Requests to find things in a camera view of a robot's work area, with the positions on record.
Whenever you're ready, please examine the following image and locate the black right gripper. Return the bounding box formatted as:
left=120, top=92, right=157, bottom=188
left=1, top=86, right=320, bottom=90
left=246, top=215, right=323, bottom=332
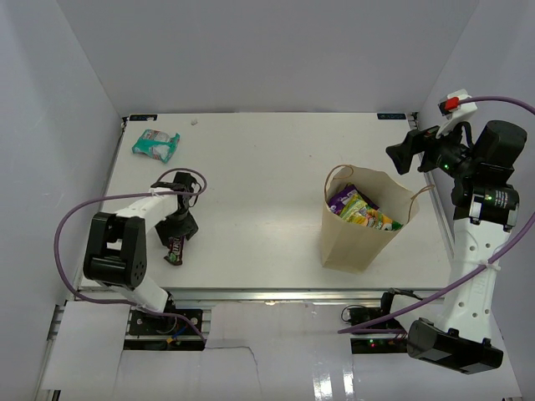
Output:
left=386, top=115, right=479, bottom=181

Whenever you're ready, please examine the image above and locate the brown M&M's packet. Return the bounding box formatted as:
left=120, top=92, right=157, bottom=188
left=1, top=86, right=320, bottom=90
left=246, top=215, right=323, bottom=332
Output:
left=164, top=236, right=185, bottom=266

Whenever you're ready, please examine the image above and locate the green Fox's candy bag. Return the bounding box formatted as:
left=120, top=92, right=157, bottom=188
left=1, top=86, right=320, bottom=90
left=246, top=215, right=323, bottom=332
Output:
left=339, top=194, right=403, bottom=231

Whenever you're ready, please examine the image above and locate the purple Fox's candy bag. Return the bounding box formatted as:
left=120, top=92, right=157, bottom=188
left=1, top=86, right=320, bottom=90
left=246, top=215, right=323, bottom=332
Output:
left=327, top=184, right=360, bottom=215

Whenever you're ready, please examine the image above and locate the brown paper bag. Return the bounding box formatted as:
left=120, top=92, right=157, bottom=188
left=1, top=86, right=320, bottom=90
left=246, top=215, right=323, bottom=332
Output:
left=319, top=164, right=434, bottom=273

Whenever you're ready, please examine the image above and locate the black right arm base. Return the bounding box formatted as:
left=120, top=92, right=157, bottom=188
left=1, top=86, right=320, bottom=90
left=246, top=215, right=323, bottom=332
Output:
left=340, top=304, right=409, bottom=351

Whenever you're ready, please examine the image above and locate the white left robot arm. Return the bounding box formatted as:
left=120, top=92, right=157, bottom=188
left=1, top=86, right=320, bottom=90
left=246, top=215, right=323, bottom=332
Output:
left=83, top=170, right=201, bottom=333

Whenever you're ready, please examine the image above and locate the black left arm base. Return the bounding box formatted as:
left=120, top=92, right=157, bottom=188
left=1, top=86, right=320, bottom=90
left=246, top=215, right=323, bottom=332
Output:
left=127, top=309, right=203, bottom=337

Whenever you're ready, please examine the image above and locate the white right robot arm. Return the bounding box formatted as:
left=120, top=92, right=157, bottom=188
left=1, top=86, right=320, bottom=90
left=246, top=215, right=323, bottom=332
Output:
left=377, top=120, right=527, bottom=375

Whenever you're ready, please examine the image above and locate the dark blue logo sticker right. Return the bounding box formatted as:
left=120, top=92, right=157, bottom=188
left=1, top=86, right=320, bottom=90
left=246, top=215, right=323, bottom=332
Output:
left=377, top=113, right=406, bottom=120

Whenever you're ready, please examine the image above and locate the dark blue logo sticker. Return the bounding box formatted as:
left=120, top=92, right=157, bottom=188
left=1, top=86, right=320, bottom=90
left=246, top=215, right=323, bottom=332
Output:
left=128, top=114, right=158, bottom=122
left=377, top=113, right=406, bottom=120

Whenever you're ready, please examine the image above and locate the teal tissue packet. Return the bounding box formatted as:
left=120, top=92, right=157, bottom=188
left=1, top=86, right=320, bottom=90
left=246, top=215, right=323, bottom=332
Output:
left=131, top=129, right=181, bottom=164

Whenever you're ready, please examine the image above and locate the dark blue logo sticker left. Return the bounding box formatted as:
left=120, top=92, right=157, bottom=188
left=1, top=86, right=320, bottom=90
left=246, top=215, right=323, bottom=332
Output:
left=128, top=114, right=158, bottom=122

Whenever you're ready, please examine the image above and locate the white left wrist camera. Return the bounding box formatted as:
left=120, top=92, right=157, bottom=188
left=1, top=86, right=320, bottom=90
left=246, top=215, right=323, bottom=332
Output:
left=184, top=175, right=200, bottom=194

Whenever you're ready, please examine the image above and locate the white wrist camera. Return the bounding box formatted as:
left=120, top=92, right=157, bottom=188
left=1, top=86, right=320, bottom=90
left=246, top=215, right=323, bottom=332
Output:
left=184, top=175, right=200, bottom=194
left=436, top=89, right=477, bottom=138

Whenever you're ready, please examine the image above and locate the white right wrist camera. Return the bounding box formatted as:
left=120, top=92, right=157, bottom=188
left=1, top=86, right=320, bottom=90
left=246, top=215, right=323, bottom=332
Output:
left=436, top=89, right=477, bottom=138

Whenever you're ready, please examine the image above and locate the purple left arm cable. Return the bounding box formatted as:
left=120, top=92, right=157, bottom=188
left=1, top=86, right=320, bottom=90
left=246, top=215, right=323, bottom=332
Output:
left=53, top=167, right=209, bottom=342

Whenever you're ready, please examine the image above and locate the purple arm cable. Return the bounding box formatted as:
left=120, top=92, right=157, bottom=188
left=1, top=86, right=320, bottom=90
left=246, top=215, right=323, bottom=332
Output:
left=53, top=167, right=209, bottom=342
left=337, top=95, right=535, bottom=335

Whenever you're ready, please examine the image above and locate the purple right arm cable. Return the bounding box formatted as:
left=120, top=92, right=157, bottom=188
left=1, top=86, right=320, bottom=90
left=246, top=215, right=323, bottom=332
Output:
left=337, top=95, right=535, bottom=335

